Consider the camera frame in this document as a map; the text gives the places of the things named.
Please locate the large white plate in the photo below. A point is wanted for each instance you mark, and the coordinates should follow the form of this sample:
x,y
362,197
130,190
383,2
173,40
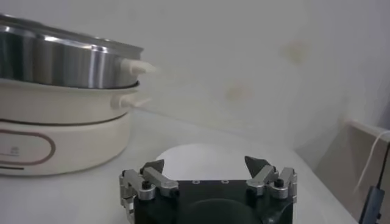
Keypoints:
x,y
207,161

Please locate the cream electric cooker pot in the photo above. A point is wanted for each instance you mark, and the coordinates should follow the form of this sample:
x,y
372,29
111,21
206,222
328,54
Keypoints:
x,y
76,137

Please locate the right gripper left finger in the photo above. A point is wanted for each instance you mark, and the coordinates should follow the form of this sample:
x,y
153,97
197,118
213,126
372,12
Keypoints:
x,y
158,181

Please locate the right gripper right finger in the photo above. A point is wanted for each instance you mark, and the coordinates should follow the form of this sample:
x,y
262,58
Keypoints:
x,y
262,179

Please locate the stainless steel steamer basket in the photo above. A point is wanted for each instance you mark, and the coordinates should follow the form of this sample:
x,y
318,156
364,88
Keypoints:
x,y
61,64

